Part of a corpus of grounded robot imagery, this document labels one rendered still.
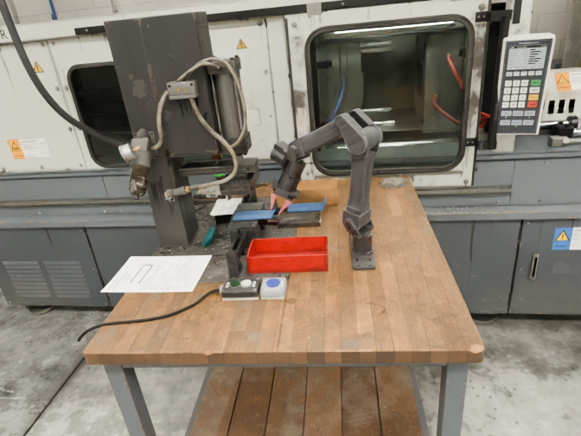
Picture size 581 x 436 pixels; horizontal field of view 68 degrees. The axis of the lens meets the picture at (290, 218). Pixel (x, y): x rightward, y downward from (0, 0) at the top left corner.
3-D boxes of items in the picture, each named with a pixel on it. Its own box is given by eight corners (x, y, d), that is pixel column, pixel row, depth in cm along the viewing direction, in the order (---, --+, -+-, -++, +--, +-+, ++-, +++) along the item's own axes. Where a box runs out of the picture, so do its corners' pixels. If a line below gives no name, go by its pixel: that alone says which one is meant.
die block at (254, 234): (258, 247, 149) (256, 228, 146) (231, 249, 151) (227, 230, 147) (266, 221, 167) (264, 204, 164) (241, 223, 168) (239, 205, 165)
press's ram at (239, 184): (255, 201, 141) (242, 111, 128) (178, 206, 144) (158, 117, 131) (263, 182, 157) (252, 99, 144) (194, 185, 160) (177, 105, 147)
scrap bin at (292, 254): (328, 271, 132) (327, 254, 130) (248, 273, 135) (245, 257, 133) (328, 251, 143) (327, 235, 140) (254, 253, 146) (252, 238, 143)
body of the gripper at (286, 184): (271, 182, 151) (279, 164, 149) (297, 195, 152) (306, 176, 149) (269, 189, 145) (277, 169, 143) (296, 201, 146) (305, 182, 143)
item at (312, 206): (326, 209, 167) (326, 202, 166) (287, 212, 169) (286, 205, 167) (326, 202, 174) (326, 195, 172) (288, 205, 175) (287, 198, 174)
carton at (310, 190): (337, 207, 176) (336, 189, 172) (277, 209, 178) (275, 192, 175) (337, 195, 187) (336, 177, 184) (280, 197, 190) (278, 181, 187)
